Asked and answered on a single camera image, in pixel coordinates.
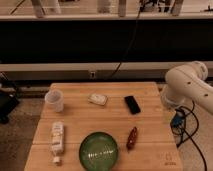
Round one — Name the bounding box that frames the black equipment at left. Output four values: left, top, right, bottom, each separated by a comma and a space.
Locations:
0, 72, 20, 124

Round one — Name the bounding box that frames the wall power outlet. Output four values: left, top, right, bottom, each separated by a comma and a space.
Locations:
89, 71, 96, 79

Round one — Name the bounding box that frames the blue power box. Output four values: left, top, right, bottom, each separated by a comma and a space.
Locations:
170, 110, 185, 128

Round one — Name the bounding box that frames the clear plastic cup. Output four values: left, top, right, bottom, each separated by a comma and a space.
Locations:
45, 89, 64, 113

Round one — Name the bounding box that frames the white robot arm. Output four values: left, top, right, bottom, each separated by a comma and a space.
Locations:
161, 61, 213, 115

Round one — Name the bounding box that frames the black hanging cable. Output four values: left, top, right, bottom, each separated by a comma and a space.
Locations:
110, 0, 143, 79

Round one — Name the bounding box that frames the black rectangular block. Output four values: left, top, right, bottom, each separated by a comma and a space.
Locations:
124, 96, 141, 114

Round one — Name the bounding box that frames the green ceramic bowl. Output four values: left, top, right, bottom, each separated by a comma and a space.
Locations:
79, 132, 119, 171

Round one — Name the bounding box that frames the white plastic bottle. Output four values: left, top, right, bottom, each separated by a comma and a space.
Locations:
51, 122, 64, 166

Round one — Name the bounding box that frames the red-brown chili pepper toy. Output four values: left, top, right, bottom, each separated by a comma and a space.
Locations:
126, 127, 138, 150

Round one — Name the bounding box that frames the black floor cable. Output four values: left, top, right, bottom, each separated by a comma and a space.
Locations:
171, 99, 208, 171

